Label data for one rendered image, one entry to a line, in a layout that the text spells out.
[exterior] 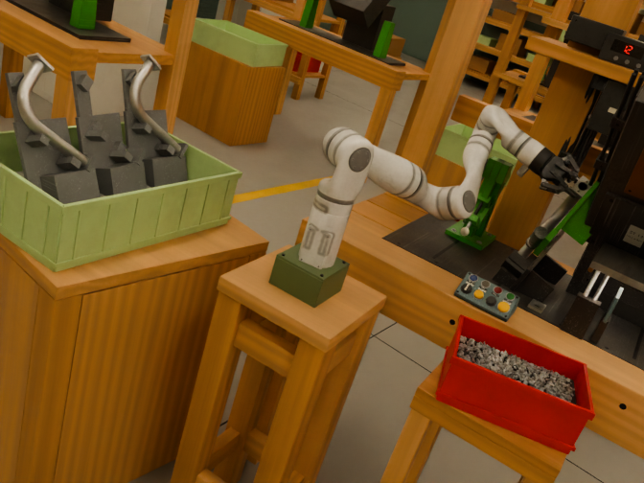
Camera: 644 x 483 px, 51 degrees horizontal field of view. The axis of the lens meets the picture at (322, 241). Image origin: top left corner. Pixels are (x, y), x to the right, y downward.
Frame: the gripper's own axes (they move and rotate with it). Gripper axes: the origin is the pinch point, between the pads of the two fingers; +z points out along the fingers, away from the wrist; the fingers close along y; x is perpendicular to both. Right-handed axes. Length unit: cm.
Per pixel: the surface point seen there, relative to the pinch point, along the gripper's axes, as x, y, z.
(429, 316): 3, -55, -6
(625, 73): -11.7, 30.4, -10.9
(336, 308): -16, -74, -22
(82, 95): -25, -80, -108
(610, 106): -4.1, 24.6, -8.2
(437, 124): 29, 4, -50
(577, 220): -5.8, -11.0, 6.0
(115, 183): -12, -89, -90
